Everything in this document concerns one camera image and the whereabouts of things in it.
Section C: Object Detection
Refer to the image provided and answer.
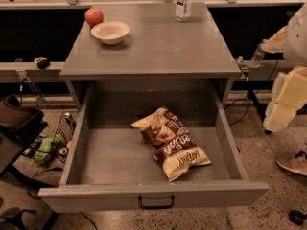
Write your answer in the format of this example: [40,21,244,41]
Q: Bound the soda can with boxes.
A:
[62,112,76,129]

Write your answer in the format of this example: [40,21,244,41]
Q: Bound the brown office chair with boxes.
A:
[0,95,61,230]

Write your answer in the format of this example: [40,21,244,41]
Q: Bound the black drawer handle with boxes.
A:
[138,195,175,210]

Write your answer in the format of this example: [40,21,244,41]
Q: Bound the wire basket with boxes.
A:
[54,111,78,163]

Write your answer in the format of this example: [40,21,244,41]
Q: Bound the brown chip bag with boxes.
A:
[131,107,211,182]

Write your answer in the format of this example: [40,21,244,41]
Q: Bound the clear water bottle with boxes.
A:
[176,0,192,22]

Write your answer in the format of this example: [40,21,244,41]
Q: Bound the black tripod stand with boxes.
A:
[241,68,266,121]

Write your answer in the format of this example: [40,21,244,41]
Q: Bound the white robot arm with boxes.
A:
[261,3,307,132]

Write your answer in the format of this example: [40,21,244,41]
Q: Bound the open grey drawer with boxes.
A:
[39,87,269,213]

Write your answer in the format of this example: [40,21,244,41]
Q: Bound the green chip bag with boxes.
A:
[34,137,62,167]

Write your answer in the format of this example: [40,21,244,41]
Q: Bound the white bowl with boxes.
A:
[91,21,130,45]

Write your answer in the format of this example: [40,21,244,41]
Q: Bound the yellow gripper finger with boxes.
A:
[263,66,307,132]
[262,27,286,54]

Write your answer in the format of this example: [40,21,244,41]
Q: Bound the black yellow tape measure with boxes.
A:
[34,57,50,69]

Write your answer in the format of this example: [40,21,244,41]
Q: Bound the red apple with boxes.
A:
[84,7,104,27]

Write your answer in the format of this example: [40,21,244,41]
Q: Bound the small plastic bottle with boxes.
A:
[249,39,266,68]

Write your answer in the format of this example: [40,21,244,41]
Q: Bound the tan sneaker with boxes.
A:
[276,151,307,176]

